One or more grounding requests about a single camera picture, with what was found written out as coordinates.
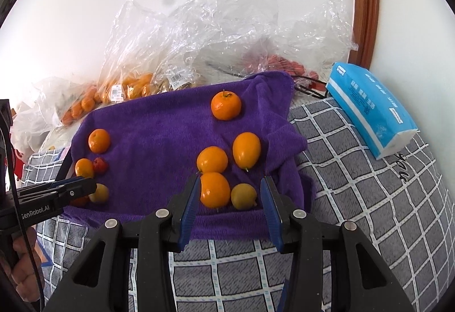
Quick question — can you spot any orange with green patch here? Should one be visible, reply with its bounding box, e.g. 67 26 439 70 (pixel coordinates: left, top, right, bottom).
74 158 95 178

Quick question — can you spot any greenish yellow small fruit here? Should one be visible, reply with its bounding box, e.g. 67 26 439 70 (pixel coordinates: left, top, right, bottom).
89 183 109 204

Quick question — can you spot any small red fruit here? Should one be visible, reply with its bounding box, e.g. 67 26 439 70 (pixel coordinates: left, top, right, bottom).
92 156 109 176

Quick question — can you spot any large orange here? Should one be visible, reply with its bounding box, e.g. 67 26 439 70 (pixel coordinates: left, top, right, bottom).
88 129 111 154

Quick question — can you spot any small orange front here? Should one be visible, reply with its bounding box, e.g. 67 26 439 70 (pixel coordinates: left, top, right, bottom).
200 173 231 209

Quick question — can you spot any small orange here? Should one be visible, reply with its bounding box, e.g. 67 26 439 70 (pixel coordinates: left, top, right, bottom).
232 132 261 171
200 173 231 209

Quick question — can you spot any small orange kumquat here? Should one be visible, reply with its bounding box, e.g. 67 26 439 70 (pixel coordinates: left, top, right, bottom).
197 146 228 173

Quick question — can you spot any orange with stem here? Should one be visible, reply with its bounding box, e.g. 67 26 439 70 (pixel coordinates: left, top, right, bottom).
210 90 241 121

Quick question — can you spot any big round orange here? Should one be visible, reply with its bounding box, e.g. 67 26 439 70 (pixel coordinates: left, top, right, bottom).
69 196 90 208

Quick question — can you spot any left hand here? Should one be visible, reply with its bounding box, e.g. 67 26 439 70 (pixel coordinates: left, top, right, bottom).
9 227 43 303

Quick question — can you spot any clear bag of tangerines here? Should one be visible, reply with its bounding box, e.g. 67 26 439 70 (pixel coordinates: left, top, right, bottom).
11 78 102 154

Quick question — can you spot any purple towel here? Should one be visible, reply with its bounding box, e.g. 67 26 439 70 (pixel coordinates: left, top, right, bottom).
64 72 314 228

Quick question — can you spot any grey checkered cloth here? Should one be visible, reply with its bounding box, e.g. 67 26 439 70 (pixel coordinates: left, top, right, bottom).
21 96 453 312

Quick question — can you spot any blue tissue pack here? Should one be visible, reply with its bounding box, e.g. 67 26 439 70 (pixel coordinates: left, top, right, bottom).
326 62 418 160

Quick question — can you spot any black tray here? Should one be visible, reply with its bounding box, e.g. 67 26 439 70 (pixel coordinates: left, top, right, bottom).
292 76 328 99

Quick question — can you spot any clear bag of kumquats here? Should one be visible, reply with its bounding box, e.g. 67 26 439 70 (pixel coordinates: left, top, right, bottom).
98 0 214 104

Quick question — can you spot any clear bag of red fruit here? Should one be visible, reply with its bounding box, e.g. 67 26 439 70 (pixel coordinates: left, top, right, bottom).
160 0 358 85

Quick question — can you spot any black cable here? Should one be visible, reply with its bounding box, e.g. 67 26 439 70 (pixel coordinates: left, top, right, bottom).
0 115 46 312

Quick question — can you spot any brown wooden door frame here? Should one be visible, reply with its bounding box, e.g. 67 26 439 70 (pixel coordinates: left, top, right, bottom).
349 0 379 69

